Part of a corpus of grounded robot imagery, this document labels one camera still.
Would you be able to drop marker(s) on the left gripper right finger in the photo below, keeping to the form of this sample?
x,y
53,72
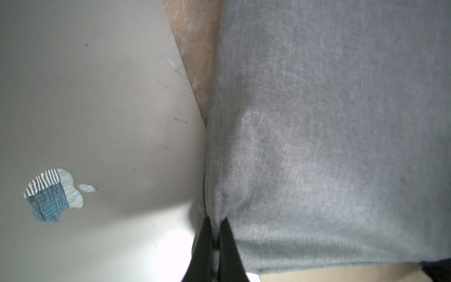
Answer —
x,y
230,265

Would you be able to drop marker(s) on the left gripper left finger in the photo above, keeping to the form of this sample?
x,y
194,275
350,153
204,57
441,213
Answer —
x,y
200,268

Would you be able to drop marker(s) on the grey laptop bag with handles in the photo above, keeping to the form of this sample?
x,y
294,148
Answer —
x,y
329,133

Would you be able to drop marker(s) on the silver Apple laptop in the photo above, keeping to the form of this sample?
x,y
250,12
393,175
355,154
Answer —
x,y
102,144

